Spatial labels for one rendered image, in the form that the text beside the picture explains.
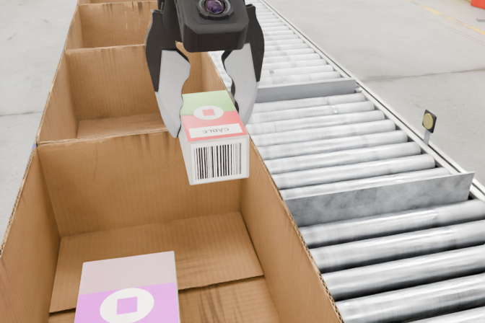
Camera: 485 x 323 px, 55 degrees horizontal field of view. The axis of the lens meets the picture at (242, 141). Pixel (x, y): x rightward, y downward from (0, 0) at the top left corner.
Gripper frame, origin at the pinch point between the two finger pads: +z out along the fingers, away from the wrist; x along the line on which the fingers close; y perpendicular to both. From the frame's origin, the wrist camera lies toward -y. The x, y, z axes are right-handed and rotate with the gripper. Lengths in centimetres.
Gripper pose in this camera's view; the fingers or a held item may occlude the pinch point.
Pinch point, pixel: (209, 125)
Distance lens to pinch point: 45.1
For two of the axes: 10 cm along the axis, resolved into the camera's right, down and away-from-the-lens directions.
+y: -2.3, -4.9, 8.4
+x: -9.7, 1.2, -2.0
